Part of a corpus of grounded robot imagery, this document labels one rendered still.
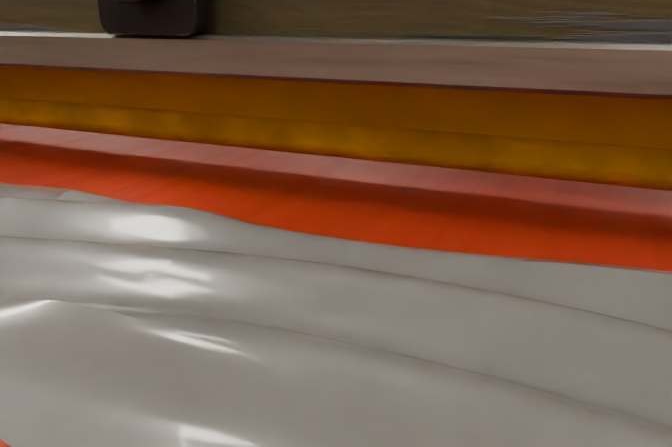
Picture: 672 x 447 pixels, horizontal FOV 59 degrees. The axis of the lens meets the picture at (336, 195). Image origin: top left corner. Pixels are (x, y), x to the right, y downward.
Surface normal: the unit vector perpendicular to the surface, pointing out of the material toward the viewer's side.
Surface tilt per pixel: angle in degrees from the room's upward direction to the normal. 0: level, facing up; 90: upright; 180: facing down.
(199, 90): 90
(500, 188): 0
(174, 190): 0
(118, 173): 0
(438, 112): 90
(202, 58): 90
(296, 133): 90
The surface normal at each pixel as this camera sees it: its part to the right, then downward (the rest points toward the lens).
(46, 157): 0.00, -0.96
